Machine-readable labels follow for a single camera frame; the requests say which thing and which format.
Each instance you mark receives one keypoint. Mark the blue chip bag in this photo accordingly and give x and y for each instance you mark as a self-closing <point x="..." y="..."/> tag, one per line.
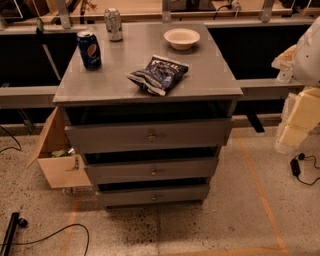
<point x="159" y="76"/>

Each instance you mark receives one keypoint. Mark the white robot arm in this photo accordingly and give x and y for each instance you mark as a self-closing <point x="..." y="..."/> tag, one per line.
<point x="306" y="60"/>

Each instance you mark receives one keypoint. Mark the silver soda can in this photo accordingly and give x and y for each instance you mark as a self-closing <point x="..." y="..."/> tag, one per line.
<point x="113" y="24"/>

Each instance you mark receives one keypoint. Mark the black power adapter with cable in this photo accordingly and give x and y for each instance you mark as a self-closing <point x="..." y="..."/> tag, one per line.
<point x="295" y="167"/>

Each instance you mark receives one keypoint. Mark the top grey drawer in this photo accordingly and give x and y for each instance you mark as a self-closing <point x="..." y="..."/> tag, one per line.
<point x="149" y="135"/>

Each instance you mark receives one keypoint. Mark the middle grey drawer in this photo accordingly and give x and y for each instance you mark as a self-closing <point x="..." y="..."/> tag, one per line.
<point x="151" y="170"/>

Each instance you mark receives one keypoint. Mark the black bar on floor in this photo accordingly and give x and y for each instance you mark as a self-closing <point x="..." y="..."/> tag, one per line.
<point x="15" y="221"/>

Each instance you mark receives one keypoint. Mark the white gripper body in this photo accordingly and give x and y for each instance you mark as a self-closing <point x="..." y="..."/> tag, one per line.
<point x="308" y="58"/>

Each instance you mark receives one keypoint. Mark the bottom grey drawer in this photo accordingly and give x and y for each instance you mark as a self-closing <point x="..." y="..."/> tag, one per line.
<point x="153" y="195"/>

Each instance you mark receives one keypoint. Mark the blue Pepsi can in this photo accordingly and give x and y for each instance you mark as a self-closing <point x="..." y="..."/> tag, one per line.
<point x="89" y="50"/>

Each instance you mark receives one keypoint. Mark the open cardboard box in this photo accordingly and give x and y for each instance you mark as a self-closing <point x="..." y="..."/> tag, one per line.
<point x="59" y="162"/>

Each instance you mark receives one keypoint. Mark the grey drawer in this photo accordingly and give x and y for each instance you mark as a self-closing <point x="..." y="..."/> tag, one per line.
<point x="153" y="195"/>
<point x="151" y="170"/>
<point x="149" y="135"/>

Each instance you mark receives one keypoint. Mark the grey drawer cabinet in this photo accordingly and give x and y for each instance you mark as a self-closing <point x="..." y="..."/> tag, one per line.
<point x="106" y="96"/>

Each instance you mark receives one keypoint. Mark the white bowl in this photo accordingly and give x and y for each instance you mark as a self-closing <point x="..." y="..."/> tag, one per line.
<point x="181" y="38"/>

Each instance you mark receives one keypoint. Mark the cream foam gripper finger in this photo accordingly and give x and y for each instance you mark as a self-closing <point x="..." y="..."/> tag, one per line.
<point x="300" y="115"/>

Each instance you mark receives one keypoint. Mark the green item in box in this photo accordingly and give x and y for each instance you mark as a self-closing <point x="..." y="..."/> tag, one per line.
<point x="59" y="153"/>

